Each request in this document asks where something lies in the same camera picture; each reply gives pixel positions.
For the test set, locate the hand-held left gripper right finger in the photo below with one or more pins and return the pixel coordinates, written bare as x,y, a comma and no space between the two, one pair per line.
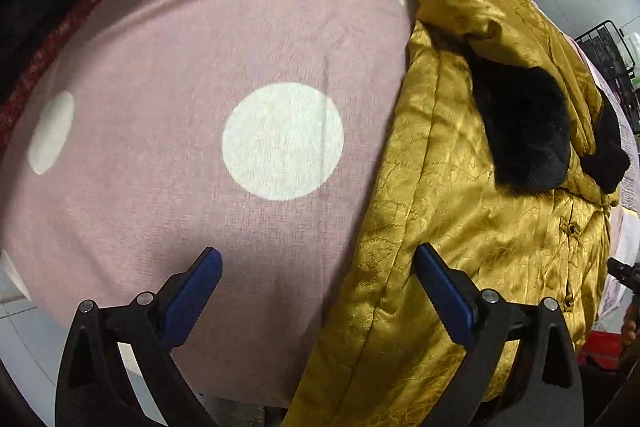
445,297

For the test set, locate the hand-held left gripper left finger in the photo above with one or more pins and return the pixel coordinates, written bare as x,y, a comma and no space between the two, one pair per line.
192,299

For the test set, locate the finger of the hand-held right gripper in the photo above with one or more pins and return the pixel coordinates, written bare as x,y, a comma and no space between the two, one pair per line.
625,274

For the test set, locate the gold jacket with black collar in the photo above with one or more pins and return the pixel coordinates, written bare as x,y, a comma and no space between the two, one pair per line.
450,187

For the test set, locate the person's right hand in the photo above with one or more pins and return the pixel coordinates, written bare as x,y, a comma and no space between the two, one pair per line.
631,327

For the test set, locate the red box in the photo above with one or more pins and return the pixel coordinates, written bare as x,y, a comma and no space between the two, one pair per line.
605,349

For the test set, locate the pink polka dot bed sheet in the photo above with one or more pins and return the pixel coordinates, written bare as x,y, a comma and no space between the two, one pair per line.
200,132

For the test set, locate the black metal rack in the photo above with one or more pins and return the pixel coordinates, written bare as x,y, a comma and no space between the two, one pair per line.
607,52

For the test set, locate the dark red patterned blanket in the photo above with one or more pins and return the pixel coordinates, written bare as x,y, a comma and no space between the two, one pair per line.
55,42

